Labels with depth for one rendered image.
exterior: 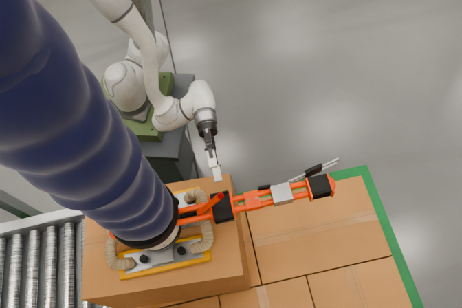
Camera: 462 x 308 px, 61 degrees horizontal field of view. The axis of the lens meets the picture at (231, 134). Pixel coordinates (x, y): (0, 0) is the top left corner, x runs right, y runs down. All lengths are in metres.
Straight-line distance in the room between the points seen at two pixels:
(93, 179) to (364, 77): 2.48
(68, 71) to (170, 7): 2.99
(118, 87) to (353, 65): 1.86
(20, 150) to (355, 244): 1.55
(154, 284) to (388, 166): 1.73
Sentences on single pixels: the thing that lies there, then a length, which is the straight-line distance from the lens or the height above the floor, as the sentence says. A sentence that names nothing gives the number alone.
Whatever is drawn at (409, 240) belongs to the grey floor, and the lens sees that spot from 2.60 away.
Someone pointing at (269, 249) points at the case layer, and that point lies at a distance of 1.92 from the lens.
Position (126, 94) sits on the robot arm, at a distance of 1.85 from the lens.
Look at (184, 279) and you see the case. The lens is 1.53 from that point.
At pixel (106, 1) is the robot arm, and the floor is 1.57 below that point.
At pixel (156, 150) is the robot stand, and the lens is 1.95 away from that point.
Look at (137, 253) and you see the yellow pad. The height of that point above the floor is 0.98.
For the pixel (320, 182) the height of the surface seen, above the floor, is 1.11.
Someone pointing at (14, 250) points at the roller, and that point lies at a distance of 2.31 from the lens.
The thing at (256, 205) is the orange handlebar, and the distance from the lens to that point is 1.40.
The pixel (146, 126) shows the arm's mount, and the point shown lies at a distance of 1.96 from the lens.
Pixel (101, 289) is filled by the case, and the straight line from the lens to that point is 1.62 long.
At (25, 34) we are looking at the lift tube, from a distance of 0.60.
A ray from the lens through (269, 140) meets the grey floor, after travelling 2.73.
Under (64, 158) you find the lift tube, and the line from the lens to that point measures 0.76.
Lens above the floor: 2.42
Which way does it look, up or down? 61 degrees down
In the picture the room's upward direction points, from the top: 13 degrees counter-clockwise
